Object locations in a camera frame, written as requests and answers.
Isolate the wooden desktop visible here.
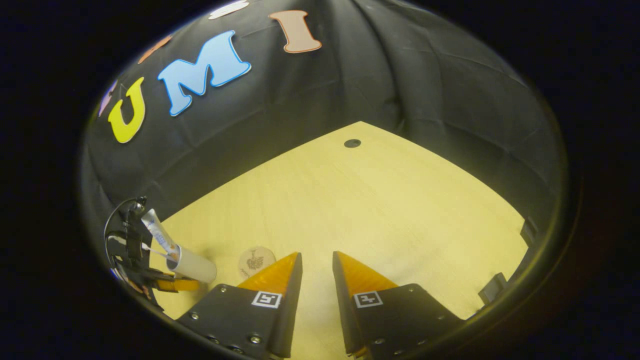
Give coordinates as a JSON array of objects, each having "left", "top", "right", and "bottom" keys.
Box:
[{"left": 150, "top": 121, "right": 530, "bottom": 360}]

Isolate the white cup with wooden handle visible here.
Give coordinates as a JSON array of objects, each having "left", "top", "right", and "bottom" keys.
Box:
[{"left": 166, "top": 245, "right": 218, "bottom": 284}]

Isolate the round wooden coaster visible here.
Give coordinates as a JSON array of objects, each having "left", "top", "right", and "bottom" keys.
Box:
[{"left": 238, "top": 246, "right": 277, "bottom": 279}]

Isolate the pale pink toothbrush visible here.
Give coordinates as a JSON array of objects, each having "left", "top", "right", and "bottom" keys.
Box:
[{"left": 141, "top": 242, "right": 173, "bottom": 260}]

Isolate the black cable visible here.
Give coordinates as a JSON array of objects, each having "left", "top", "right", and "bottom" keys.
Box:
[{"left": 103, "top": 197, "right": 146, "bottom": 251}]

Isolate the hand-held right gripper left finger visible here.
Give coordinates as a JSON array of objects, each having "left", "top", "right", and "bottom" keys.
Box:
[{"left": 176, "top": 251, "right": 304, "bottom": 359}]

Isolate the black backdrop cloth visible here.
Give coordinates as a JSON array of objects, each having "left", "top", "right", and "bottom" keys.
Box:
[{"left": 80, "top": 0, "right": 568, "bottom": 241}]

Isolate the white toothpaste tube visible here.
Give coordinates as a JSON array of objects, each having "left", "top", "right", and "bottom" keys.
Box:
[{"left": 141, "top": 209, "right": 180, "bottom": 261}]

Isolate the small black box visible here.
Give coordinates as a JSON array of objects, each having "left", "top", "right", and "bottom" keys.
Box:
[{"left": 478, "top": 272, "right": 508, "bottom": 305}]

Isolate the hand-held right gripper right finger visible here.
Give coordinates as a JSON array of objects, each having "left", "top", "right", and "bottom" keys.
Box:
[{"left": 332, "top": 250, "right": 466, "bottom": 360}]

